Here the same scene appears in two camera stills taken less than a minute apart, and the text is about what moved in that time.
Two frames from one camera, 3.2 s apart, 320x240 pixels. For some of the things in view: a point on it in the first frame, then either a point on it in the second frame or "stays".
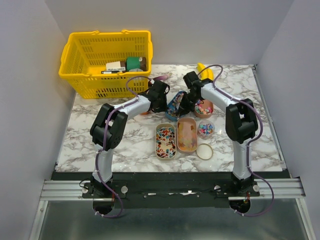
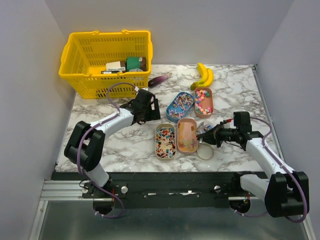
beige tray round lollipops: [165, 141] stays
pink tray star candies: [203, 108] stays
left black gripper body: [161, 105] → [150, 114]
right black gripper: [182, 108] → [210, 137]
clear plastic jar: [206, 129] stays
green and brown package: [136, 62] stays
